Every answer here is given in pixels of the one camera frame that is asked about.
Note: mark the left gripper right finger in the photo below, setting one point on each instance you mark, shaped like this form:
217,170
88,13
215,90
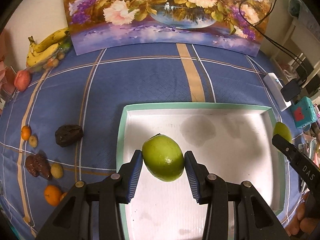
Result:
253,218

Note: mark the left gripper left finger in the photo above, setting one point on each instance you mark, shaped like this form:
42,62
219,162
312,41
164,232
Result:
71,219

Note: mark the large orange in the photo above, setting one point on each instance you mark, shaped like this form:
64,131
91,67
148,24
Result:
52,195

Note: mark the green mango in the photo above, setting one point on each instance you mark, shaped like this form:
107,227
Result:
282,130
163,158

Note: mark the yellow-brown round fruit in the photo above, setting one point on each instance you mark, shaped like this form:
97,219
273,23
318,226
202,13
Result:
56,170

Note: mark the dark red dates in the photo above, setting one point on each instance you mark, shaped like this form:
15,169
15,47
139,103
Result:
37,165

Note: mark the dark avocado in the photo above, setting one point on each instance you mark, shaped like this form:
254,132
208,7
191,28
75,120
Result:
68,134

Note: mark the small yellow-brown fruit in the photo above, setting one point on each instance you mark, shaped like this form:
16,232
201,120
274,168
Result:
33,141

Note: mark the small orange tangerine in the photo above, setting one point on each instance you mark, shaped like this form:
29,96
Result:
25,133

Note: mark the teal plastic box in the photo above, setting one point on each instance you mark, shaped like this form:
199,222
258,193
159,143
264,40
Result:
303,112

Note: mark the white tray green rim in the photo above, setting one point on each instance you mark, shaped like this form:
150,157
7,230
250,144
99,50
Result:
232,140

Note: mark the black power adapter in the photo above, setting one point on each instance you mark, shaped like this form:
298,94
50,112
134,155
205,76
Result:
290,90

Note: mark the white power strip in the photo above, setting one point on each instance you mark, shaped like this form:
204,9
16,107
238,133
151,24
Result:
275,86

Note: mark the blue plaid tablecloth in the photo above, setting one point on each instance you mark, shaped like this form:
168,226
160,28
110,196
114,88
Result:
91,90

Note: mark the red apple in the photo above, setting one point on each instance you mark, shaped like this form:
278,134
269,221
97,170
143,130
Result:
22,80

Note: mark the clear plastic fruit container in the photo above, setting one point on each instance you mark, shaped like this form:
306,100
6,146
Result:
49,58

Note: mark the flower painting canvas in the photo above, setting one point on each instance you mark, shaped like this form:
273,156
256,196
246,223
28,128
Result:
235,25

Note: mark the banana bunch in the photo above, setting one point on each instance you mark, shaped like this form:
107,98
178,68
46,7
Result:
53,38

